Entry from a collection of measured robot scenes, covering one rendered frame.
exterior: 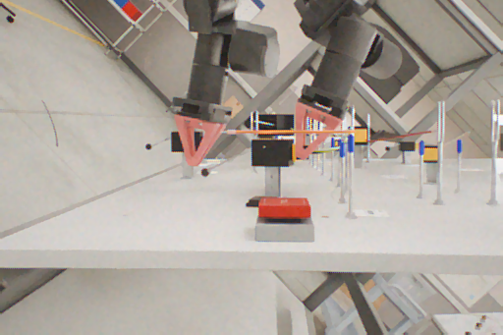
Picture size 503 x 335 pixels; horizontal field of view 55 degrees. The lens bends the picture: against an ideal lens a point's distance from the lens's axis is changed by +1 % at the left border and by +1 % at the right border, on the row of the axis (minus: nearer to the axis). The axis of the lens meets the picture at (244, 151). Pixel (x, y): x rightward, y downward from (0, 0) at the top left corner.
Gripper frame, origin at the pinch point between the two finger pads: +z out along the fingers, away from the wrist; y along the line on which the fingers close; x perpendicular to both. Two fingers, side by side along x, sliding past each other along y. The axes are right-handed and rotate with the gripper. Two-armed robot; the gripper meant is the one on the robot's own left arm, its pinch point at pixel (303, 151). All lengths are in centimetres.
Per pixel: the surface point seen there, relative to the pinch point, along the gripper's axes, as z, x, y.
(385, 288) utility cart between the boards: 120, -87, 364
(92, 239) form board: 13.1, 13.5, -28.6
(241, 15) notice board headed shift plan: -98, 241, 735
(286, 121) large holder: 1, 13, 69
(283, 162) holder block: 2.3, 1.9, -2.1
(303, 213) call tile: 2.8, -4.1, -25.5
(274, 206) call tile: 3.2, -1.4, -25.9
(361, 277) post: 35, -25, 73
